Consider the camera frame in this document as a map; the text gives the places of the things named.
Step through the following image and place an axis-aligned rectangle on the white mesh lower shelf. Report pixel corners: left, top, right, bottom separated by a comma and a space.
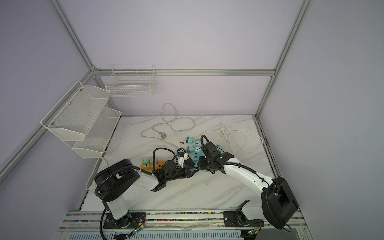
72, 108, 121, 159

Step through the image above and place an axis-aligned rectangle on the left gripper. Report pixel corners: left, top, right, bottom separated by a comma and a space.
166, 165, 200, 183

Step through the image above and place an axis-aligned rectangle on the white wire basket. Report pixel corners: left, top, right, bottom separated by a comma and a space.
105, 65, 157, 97

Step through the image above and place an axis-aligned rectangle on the teal adapter front black strip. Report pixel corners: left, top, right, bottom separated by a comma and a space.
187, 146, 195, 153

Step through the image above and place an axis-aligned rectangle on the white mesh upper shelf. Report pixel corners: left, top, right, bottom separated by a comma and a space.
40, 81, 111, 142

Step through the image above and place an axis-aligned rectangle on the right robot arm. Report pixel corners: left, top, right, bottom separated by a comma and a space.
198, 135, 299, 232

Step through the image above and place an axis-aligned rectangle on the grey cable with plug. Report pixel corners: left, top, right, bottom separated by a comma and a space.
140, 102, 196, 142

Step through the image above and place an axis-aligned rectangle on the orange power strip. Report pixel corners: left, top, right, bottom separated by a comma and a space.
141, 159, 167, 172

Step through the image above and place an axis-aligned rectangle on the blue power strip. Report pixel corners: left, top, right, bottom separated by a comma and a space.
194, 139, 205, 165

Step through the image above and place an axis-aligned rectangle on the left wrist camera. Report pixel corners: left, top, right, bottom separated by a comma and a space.
178, 152, 189, 168

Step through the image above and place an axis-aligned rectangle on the white mesh shelf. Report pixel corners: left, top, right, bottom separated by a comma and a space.
40, 81, 111, 142
72, 108, 121, 159

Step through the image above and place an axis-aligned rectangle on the pink adapter on orange strip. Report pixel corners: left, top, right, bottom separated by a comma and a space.
150, 157, 158, 165

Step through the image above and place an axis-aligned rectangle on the black power strip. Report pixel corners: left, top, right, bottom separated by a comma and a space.
177, 148, 188, 158

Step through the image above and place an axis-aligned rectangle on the teal triangular power strip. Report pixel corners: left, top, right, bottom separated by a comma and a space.
196, 164, 210, 173

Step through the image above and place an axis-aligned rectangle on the white cable of blue strip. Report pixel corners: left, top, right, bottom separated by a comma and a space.
199, 125, 264, 154

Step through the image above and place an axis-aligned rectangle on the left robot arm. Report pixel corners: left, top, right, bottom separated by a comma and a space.
94, 149, 199, 229

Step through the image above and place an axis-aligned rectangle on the aluminium front rail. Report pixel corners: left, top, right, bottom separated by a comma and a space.
58, 206, 308, 233

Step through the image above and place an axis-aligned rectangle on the teal adapter black strip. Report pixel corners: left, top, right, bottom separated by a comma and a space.
186, 137, 195, 144
187, 146, 195, 153

